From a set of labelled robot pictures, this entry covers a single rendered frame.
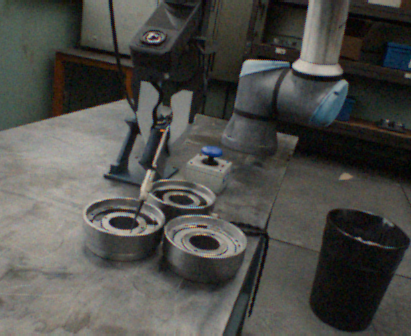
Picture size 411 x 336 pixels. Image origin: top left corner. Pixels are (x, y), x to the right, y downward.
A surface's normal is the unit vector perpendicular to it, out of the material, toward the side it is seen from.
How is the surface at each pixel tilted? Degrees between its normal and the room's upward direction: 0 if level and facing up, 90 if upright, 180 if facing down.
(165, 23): 32
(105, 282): 0
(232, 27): 90
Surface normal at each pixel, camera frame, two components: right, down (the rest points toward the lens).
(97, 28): -0.29, 0.26
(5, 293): 0.17, -0.93
